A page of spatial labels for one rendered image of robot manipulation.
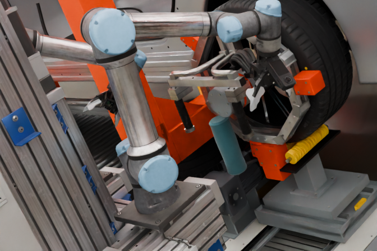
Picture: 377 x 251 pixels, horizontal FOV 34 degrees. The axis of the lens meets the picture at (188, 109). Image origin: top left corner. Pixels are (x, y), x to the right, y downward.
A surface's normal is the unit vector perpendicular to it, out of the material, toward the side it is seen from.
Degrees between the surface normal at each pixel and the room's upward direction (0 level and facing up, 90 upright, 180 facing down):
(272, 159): 90
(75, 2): 90
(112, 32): 82
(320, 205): 0
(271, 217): 90
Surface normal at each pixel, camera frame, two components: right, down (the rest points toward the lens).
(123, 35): 0.33, 0.07
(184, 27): 0.37, 0.28
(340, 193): -0.35, -0.88
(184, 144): 0.64, 0.04
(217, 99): -0.68, 0.48
